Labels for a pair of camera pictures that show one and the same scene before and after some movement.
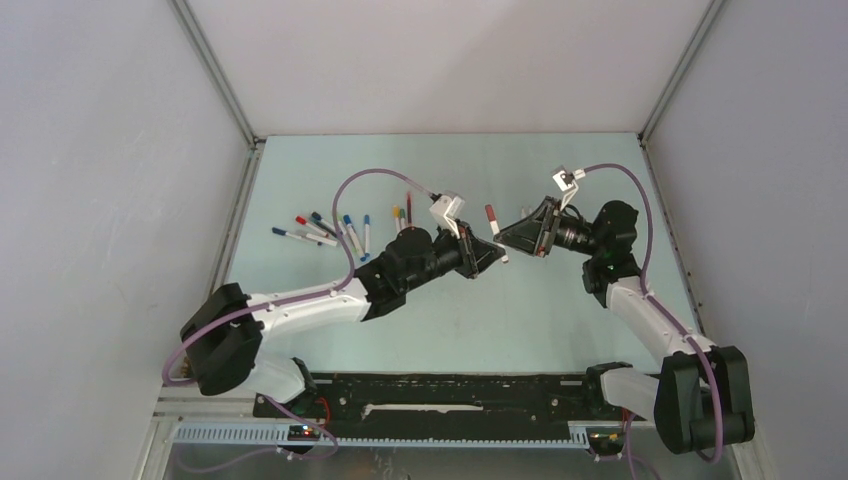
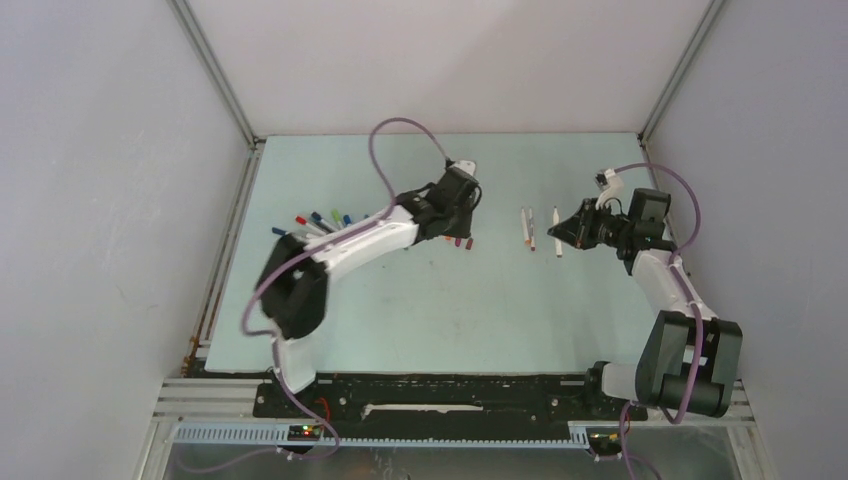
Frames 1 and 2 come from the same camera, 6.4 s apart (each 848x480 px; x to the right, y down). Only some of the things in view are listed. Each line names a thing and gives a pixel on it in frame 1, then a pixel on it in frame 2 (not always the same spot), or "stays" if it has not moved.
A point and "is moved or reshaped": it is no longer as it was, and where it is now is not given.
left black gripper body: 448,254 to 458,224
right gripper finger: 544,212 to 586,210
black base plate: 436,399 stays
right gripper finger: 531,235 to 576,231
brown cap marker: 495,228 is moved or reshaped
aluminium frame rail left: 224,252 stays
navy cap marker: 318,218 stays
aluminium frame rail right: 644,134 stays
